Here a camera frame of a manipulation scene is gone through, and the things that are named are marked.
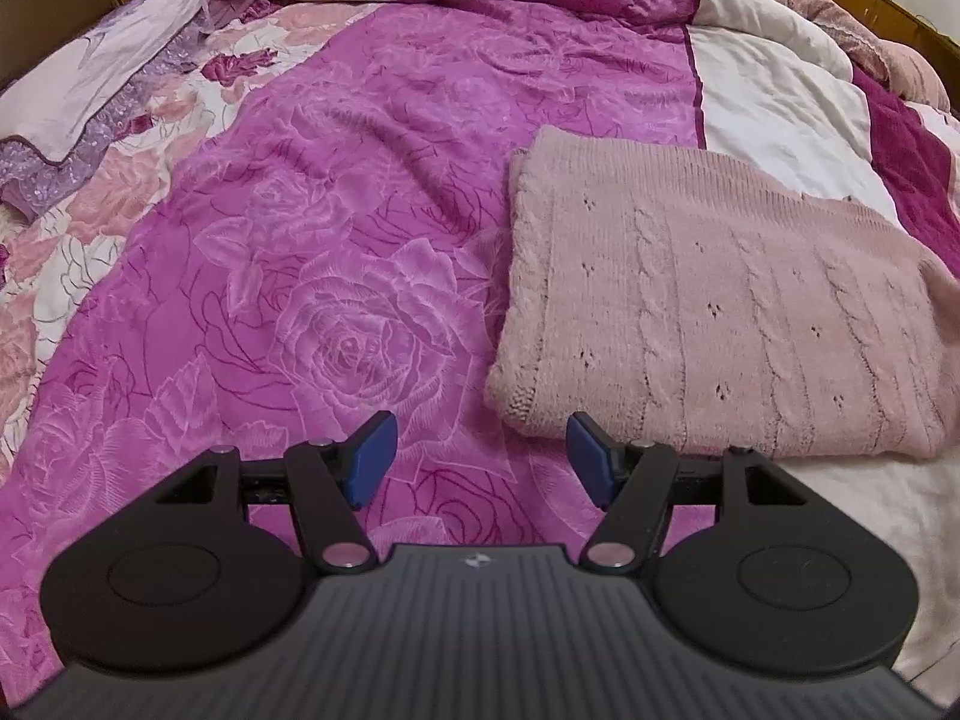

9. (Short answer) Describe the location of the pink lace trimmed pillow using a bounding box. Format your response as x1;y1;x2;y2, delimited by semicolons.
776;0;960;110

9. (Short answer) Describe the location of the magenta white patchwork quilt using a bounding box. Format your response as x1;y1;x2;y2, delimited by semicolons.
0;0;960;691

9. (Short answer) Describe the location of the dark wooden headboard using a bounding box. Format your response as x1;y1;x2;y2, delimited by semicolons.
0;0;157;87

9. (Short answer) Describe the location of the lilac sequin trimmed pillow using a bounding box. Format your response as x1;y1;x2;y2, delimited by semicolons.
0;0;301;220

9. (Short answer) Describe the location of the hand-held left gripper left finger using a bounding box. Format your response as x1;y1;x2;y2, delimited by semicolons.
154;411;398;571

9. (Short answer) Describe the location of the pink cable knit sweater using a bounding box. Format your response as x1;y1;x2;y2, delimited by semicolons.
484;124;960;461

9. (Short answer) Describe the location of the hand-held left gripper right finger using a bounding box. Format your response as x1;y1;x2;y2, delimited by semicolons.
566;411;805;572

